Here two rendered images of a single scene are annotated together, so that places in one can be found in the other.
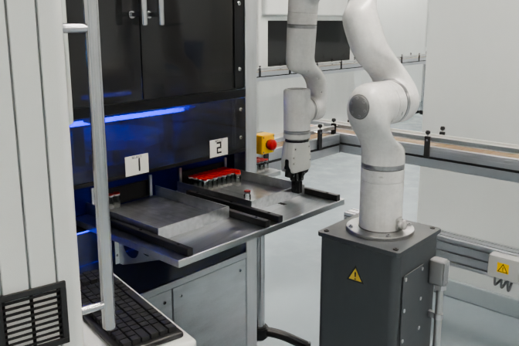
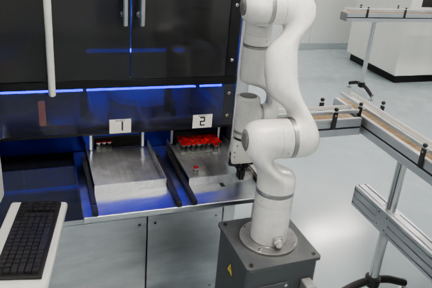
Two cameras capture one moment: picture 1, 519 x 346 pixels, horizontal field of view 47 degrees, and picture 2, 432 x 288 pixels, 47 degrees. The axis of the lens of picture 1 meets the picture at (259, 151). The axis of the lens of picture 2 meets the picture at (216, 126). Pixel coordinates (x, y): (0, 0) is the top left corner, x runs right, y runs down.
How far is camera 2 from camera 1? 93 cm
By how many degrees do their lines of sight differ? 28
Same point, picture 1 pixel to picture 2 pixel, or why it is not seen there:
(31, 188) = not seen: outside the picture
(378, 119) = (254, 156)
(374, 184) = (258, 204)
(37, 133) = not seen: outside the picture
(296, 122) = (240, 124)
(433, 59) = not seen: outside the picture
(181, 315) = (155, 236)
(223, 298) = (197, 232)
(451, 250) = (422, 257)
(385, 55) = (287, 98)
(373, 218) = (254, 230)
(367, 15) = (278, 58)
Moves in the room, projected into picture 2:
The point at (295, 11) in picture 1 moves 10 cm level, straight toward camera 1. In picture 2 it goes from (246, 33) to (231, 38)
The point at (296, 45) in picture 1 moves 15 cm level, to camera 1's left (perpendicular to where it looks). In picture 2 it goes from (245, 62) to (206, 53)
